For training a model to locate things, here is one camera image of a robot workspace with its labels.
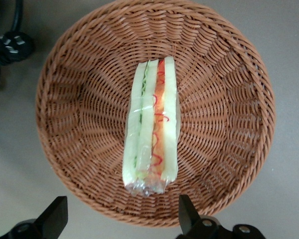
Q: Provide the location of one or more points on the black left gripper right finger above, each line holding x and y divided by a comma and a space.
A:
188, 219

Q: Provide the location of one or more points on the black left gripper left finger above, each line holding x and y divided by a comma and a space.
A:
53, 216

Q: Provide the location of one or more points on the round brown wicker basket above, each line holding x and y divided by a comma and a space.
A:
89, 124

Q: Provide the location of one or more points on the triangle sandwich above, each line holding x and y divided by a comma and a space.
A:
149, 124

